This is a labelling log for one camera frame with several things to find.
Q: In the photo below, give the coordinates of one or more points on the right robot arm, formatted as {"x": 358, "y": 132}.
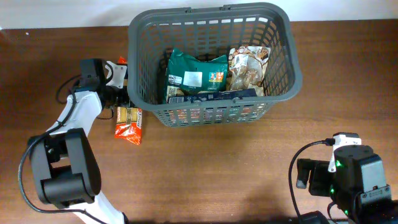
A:
{"x": 357, "y": 186}

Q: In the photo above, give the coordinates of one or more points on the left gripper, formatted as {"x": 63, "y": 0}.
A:
{"x": 121, "y": 96}

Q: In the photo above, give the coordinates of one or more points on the dark green snack bag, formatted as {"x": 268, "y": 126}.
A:
{"x": 185, "y": 75}

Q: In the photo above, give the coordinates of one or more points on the orange spaghetti packet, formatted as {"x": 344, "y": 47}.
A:
{"x": 129, "y": 117}

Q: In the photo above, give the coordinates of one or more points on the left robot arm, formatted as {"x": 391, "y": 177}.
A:
{"x": 66, "y": 173}

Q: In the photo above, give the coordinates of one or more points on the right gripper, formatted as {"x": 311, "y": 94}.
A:
{"x": 302, "y": 173}

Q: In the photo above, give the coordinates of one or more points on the blue Kleenex tissue pack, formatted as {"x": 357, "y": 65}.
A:
{"x": 212, "y": 96}

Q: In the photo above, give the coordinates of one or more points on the beige Pantree pouch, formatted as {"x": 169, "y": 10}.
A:
{"x": 247, "y": 67}

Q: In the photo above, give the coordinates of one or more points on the grey plastic slotted basket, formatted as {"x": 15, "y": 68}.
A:
{"x": 205, "y": 34}

